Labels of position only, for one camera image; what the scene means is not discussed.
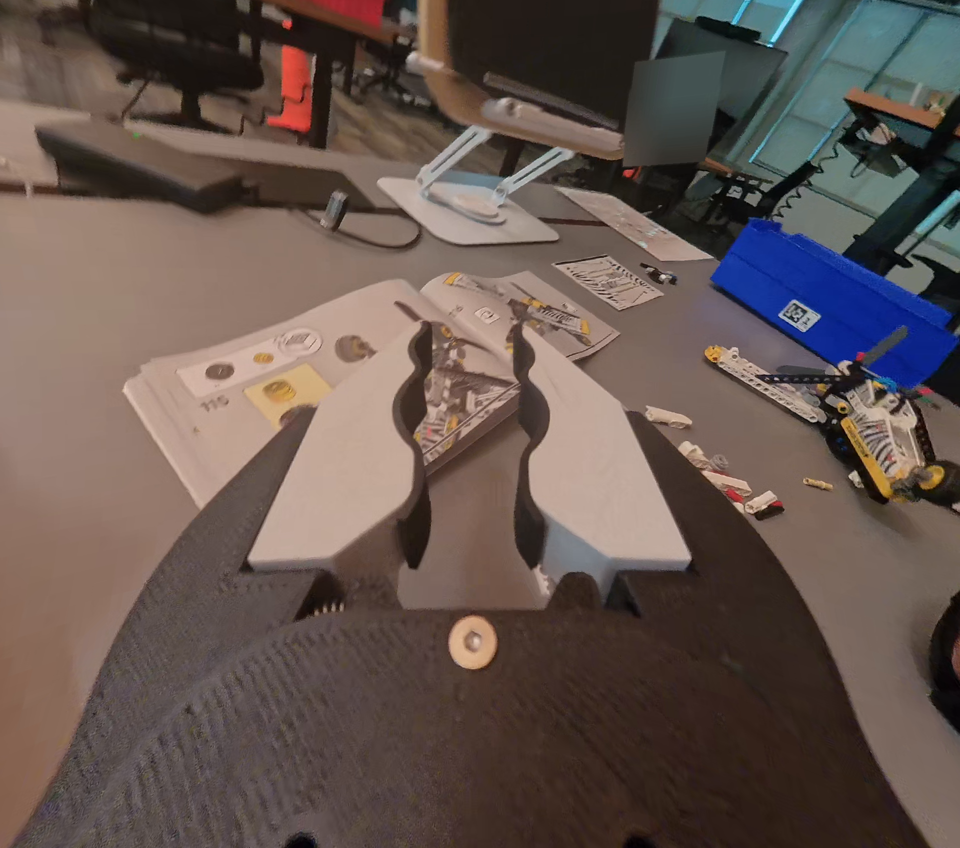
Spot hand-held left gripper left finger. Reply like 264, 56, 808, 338
246, 322, 436, 573

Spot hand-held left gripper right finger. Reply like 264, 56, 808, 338
512, 323, 693, 590

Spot lego instruction booklet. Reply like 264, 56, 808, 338
123, 271, 620, 508

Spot zebra striped lego model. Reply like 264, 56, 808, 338
703, 325, 960, 508

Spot pile of small lego pieces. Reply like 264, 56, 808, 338
643, 404, 864, 521

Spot zebra sticker sheet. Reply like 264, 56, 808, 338
552, 254, 665, 311

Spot white book stand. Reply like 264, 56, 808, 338
377, 0, 627, 245

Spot blue storage bin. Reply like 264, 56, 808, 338
710, 218, 960, 384

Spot black office chair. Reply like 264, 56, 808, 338
75, 0, 265, 133
708, 162, 819, 245

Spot black charger box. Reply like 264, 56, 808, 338
33, 121, 245, 213

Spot orange traffic cone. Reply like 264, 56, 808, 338
268, 42, 312, 131

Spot dark monitor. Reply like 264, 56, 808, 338
652, 16, 789, 163

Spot black panel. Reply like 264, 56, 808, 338
448, 0, 669, 131

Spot black cable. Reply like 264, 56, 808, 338
303, 190, 423, 251

